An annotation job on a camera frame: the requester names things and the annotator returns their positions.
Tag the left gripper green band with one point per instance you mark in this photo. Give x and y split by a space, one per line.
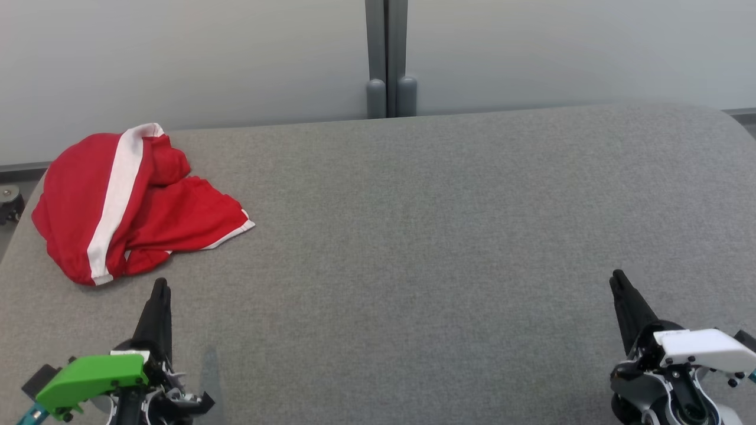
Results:
88 378

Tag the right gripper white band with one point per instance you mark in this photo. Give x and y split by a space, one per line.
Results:
703 348

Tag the red shorts with white stripe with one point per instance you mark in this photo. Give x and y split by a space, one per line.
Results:
71 200

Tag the grey double partition post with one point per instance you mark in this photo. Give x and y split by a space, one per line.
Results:
387 59

